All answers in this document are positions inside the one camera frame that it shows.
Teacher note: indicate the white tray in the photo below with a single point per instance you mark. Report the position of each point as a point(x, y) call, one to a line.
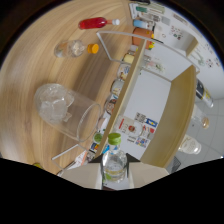
point(155, 9)

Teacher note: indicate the clear jar wooden lid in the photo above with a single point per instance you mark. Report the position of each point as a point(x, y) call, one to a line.
point(200, 117)

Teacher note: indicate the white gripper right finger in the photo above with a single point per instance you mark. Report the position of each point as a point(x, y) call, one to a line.
point(148, 173)

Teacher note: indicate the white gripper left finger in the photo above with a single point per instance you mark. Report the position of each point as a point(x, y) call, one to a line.
point(83, 175)

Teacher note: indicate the red liquid bottle white cap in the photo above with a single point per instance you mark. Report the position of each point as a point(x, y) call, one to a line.
point(95, 23)

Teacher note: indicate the small green block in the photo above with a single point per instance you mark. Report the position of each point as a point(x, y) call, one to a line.
point(142, 9)

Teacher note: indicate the red and white poster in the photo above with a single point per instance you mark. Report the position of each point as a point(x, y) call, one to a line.
point(148, 130)

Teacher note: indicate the clear glass with ice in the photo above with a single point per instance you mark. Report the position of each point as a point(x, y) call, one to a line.
point(60, 111)

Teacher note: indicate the blue and red poster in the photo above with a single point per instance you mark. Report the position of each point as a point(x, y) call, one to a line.
point(141, 141)

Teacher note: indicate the blue and yellow poster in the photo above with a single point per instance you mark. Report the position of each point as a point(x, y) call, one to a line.
point(150, 121)

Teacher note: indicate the clear bottle red label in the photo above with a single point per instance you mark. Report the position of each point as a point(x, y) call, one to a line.
point(130, 126)

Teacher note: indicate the clear bottle green cap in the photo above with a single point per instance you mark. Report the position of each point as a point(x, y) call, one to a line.
point(114, 163)

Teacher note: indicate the clear bottle orange cap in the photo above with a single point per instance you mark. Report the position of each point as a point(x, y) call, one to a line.
point(71, 48)

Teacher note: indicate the black and yellow can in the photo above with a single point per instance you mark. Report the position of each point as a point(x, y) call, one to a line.
point(204, 94)

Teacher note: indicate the wooden wall shelf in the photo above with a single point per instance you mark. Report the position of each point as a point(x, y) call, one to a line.
point(192, 45)

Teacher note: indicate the white-framed wooden shelf rack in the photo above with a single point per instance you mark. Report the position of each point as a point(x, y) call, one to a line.
point(180, 110)

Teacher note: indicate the white vase with flowers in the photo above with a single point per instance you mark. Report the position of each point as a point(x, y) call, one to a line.
point(154, 64)

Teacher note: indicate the round bowl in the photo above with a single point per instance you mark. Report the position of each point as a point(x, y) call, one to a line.
point(124, 71)
point(117, 88)
point(110, 106)

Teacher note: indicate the orange storage basket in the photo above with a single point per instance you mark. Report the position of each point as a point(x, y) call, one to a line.
point(142, 36)

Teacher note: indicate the yellow cup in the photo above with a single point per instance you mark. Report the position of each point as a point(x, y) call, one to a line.
point(129, 58)

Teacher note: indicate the blue and white cup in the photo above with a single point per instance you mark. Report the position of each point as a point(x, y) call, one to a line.
point(142, 24)

